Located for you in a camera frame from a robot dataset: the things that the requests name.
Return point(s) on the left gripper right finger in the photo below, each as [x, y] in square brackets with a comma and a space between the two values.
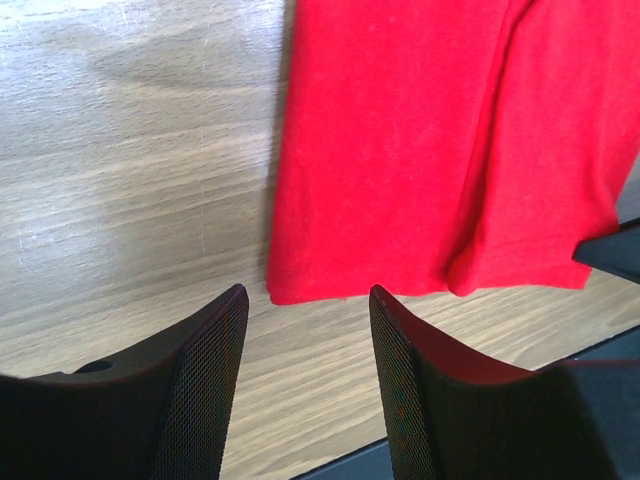
[454, 358]

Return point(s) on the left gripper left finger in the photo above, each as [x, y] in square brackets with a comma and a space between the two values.
[159, 409]

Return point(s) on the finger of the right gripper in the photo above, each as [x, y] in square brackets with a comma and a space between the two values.
[617, 254]

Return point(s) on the red t shirt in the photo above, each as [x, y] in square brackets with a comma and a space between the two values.
[434, 146]

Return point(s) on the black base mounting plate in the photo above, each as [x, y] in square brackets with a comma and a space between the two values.
[575, 419]

